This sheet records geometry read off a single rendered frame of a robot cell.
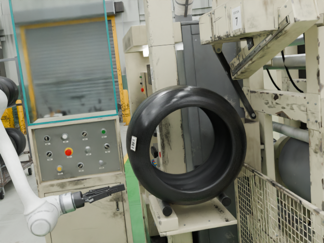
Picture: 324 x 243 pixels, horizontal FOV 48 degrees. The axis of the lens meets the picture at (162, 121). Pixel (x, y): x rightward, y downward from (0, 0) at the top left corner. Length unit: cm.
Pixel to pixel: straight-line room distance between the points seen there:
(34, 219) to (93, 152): 92
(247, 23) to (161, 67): 67
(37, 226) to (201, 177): 86
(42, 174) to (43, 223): 91
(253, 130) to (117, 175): 90
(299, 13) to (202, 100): 53
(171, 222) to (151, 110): 52
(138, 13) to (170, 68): 899
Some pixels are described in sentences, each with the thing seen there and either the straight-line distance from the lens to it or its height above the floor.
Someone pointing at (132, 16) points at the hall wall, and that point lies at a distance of 1093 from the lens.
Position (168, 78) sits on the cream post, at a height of 148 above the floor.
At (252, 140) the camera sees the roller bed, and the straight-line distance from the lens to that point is 206.
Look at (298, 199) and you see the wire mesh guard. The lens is 152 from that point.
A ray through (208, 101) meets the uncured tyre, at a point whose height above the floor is 137.
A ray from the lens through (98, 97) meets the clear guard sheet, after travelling 232.
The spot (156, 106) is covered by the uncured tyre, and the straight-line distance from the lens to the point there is 160.
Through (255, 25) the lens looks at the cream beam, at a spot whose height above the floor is 166.
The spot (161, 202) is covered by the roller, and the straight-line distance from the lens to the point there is 176.
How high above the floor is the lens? 155
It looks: 9 degrees down
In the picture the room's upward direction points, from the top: 6 degrees counter-clockwise
